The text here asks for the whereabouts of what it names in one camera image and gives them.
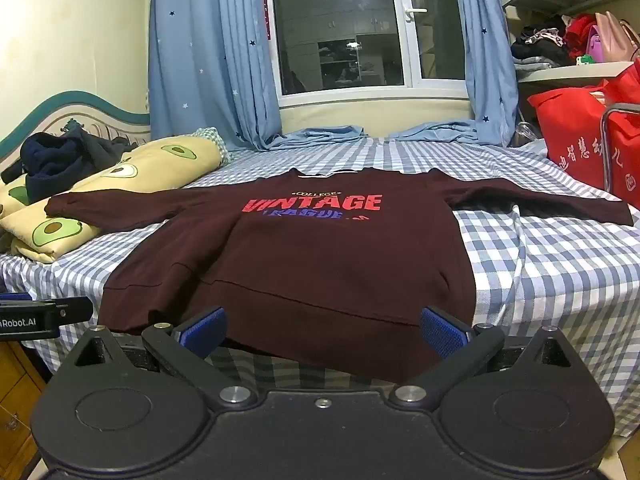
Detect red cloth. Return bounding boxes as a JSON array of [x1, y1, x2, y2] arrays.
[[565, 14, 598, 61]]

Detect red fabric bag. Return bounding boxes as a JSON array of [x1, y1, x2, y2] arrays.
[[527, 57, 640, 211]]

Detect black and floral clothes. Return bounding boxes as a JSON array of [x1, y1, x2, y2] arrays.
[[510, 25, 571, 61]]

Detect yellow avocado print quilt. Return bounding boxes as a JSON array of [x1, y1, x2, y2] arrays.
[[0, 132, 231, 265]]

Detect white framed window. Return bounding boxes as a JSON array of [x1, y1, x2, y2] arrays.
[[267, 0, 473, 108]]

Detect green checked pillow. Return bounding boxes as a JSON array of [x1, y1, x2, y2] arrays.
[[192, 126, 233, 166]]

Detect clear plastic item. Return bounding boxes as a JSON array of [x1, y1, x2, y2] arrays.
[[514, 120, 543, 147]]

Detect wooden cabinet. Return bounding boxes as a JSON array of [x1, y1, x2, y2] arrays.
[[0, 340, 48, 480]]

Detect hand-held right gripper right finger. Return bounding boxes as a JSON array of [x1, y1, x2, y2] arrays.
[[389, 306, 581, 411]]

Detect blue white checked bed sheet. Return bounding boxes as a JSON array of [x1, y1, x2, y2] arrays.
[[0, 132, 640, 441]]

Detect pile of dark clothes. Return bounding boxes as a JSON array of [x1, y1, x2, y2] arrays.
[[0, 125, 138, 206]]

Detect striped teal-edged headboard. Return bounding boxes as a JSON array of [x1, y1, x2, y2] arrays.
[[0, 91, 152, 171]]

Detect white shelf unit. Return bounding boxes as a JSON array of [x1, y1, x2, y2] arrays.
[[501, 0, 640, 86]]

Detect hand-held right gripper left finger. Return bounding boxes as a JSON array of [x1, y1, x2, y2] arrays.
[[67, 306, 258, 411]]

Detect blue star curtain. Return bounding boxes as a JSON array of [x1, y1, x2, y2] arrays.
[[390, 0, 521, 148], [147, 0, 371, 151]]

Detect maroon printed sweatshirt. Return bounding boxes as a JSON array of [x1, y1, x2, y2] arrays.
[[44, 166, 635, 385]]

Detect pink handbag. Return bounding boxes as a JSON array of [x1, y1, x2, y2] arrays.
[[595, 11, 640, 63]]

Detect metal chair frame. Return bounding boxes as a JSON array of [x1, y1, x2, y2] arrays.
[[601, 103, 640, 196]]

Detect grey folded clothes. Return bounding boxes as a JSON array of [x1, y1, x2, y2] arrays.
[[512, 55, 571, 71]]

